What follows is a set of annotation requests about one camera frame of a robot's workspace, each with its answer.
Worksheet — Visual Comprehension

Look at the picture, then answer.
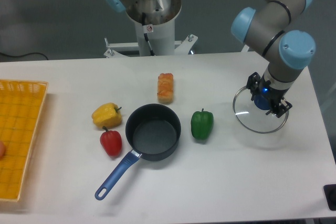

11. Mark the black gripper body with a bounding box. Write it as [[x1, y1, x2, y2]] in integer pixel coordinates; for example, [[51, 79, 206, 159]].
[[254, 76, 288, 106]]

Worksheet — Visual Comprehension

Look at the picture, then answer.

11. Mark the yellow woven basket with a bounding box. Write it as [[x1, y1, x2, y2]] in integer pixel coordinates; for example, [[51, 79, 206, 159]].
[[1, 79, 48, 202]]

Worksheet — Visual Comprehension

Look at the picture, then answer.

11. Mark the dark saucepan with blue handle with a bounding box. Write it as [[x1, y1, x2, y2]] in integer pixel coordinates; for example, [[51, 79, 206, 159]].
[[94, 103, 181, 200]]

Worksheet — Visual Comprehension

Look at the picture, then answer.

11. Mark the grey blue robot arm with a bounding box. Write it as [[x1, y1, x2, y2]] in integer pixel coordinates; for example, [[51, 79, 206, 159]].
[[105, 0, 316, 117]]

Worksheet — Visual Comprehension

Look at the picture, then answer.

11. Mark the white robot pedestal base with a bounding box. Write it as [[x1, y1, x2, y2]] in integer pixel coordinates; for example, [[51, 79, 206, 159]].
[[109, 0, 198, 56]]

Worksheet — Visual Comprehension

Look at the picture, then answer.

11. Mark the glass lid with blue knob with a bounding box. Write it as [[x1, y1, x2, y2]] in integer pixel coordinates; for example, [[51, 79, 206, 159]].
[[233, 86, 289, 134]]

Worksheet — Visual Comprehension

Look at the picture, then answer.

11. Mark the black device at table edge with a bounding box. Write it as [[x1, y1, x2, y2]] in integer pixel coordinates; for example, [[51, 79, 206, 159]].
[[323, 184, 336, 211]]

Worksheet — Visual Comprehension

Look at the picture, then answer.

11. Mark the yellow bell pepper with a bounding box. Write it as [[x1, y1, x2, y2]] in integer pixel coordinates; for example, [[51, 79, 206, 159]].
[[91, 103, 122, 128]]

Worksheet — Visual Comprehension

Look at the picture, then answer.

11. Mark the green bell pepper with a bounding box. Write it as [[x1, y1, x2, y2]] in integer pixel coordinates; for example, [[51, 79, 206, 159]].
[[191, 109, 214, 140]]

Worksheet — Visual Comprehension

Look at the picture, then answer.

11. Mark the black floor cable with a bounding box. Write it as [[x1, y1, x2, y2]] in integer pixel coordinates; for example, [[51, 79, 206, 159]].
[[0, 51, 49, 60]]

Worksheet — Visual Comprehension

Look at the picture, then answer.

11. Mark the red bell pepper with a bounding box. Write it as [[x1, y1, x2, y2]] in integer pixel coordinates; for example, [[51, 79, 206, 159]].
[[100, 126, 122, 157]]

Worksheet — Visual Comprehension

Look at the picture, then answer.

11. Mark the orange bread loaf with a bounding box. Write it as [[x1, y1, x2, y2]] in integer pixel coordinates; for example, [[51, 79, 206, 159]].
[[157, 73, 174, 104]]

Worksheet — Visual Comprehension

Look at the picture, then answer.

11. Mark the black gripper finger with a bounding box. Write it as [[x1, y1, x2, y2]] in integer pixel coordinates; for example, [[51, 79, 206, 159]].
[[266, 98, 292, 117], [246, 72, 261, 101]]

